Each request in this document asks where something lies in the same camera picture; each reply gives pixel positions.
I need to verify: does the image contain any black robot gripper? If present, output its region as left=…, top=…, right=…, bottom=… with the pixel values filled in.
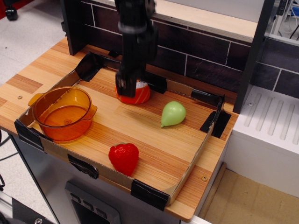
left=115, top=22, right=160, bottom=98

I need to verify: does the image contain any orange transparent plastic pot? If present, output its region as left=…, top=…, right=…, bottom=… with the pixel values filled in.
left=28, top=86, right=97, bottom=142

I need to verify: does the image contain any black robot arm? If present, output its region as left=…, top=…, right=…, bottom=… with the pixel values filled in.
left=115, top=0, right=158, bottom=98

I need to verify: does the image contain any green toy pear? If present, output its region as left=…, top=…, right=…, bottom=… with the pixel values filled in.
left=161, top=101, right=186, bottom=128

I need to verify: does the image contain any red toy strawberry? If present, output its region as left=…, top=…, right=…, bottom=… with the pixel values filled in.
left=108, top=143, right=139, bottom=176

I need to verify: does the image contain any black caster wheel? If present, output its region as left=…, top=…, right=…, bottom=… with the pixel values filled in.
left=5, top=6, right=18, bottom=21

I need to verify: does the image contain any grey toy oven panel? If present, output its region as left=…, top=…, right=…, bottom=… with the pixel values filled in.
left=65, top=182, right=121, bottom=224

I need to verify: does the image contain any white toy sink drainboard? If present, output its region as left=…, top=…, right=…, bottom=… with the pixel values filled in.
left=224, top=86, right=299, bottom=197

